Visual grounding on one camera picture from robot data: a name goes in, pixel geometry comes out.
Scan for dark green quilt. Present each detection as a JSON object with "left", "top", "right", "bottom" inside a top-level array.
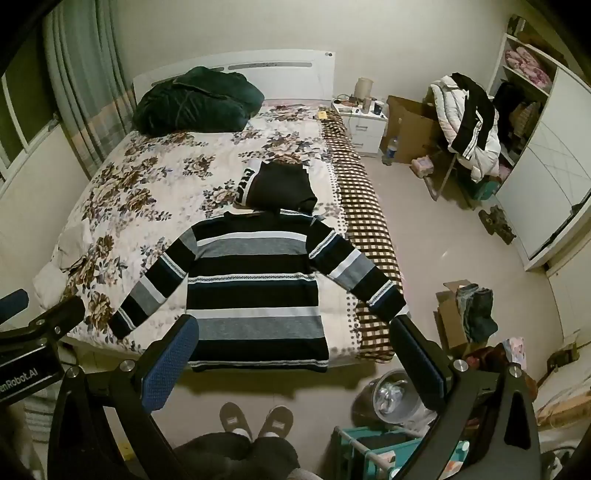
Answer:
[{"left": 133, "top": 66, "right": 265, "bottom": 136}]

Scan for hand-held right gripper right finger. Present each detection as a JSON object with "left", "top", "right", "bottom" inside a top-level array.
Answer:
[{"left": 389, "top": 316, "right": 542, "bottom": 480}]

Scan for folding chair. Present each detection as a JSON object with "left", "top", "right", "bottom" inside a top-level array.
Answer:
[{"left": 422, "top": 143, "right": 502, "bottom": 204}]

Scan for brown bundle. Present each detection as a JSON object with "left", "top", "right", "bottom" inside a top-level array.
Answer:
[{"left": 508, "top": 14, "right": 568, "bottom": 61}]

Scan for green plastic crate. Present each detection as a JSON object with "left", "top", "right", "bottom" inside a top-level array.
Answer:
[{"left": 466, "top": 178, "right": 502, "bottom": 201}]

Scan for brown checkered bed sheet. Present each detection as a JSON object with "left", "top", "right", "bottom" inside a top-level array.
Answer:
[{"left": 321, "top": 111, "right": 411, "bottom": 361}]

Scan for black jacket with white stripes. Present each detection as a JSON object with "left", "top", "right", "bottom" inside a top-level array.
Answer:
[{"left": 450, "top": 72, "right": 496, "bottom": 160}]

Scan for grey green curtain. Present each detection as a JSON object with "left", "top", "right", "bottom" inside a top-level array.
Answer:
[{"left": 44, "top": 0, "right": 134, "bottom": 181}]

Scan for white wardrobe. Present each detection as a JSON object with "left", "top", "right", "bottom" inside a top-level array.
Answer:
[{"left": 489, "top": 16, "right": 591, "bottom": 271}]

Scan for black folded pants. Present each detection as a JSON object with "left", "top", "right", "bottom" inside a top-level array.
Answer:
[{"left": 234, "top": 161, "right": 318, "bottom": 215}]

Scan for grey house slipper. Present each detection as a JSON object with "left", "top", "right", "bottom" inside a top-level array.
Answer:
[
  {"left": 219, "top": 401, "right": 253, "bottom": 441},
  {"left": 256, "top": 405, "right": 294, "bottom": 439}
]

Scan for window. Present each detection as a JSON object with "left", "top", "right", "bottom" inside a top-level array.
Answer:
[{"left": 0, "top": 46, "right": 61, "bottom": 185}]

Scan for white bed sheet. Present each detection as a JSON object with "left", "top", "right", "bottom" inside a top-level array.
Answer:
[{"left": 34, "top": 226, "right": 88, "bottom": 310}]

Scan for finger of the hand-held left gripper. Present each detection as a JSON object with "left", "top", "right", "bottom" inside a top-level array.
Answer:
[
  {"left": 18, "top": 296, "right": 86, "bottom": 343},
  {"left": 0, "top": 289, "right": 30, "bottom": 325}
]

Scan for pink floral bedding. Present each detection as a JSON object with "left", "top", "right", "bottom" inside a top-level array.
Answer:
[{"left": 505, "top": 46, "right": 552, "bottom": 88}]

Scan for pink printed bag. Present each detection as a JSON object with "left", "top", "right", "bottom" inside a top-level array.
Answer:
[{"left": 503, "top": 337, "right": 527, "bottom": 367}]

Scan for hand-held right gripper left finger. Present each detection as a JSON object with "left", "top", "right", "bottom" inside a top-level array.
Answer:
[{"left": 46, "top": 314, "right": 200, "bottom": 480}]

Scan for white nightstand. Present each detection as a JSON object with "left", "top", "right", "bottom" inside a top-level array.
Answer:
[{"left": 331, "top": 98, "right": 389, "bottom": 155}]

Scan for metal bucket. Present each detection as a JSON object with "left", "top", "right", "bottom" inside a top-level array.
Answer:
[{"left": 353, "top": 369, "right": 437, "bottom": 437}]

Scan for person's legs in dark trousers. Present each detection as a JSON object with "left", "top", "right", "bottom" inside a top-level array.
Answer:
[{"left": 173, "top": 431, "right": 301, "bottom": 480}]

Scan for folded blue jeans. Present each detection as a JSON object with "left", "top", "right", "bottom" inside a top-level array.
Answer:
[{"left": 457, "top": 283, "right": 498, "bottom": 343}]

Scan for large cardboard box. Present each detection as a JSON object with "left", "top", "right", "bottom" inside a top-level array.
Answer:
[{"left": 379, "top": 95, "right": 446, "bottom": 164}]

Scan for floral bed blanket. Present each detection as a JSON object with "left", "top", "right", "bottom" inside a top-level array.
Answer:
[{"left": 32, "top": 104, "right": 370, "bottom": 365}]

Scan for black grey white striped sweater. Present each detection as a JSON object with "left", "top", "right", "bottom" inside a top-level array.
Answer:
[{"left": 108, "top": 210, "right": 407, "bottom": 372}]

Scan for small cardboard box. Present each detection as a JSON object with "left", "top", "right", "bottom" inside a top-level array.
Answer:
[{"left": 434, "top": 279, "right": 485, "bottom": 354}]

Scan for white bed headboard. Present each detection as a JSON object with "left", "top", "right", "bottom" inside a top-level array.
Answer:
[{"left": 133, "top": 50, "right": 337, "bottom": 104}]

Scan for hanging dark clothes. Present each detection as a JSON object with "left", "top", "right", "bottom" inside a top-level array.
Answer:
[{"left": 493, "top": 80, "right": 543, "bottom": 148}]

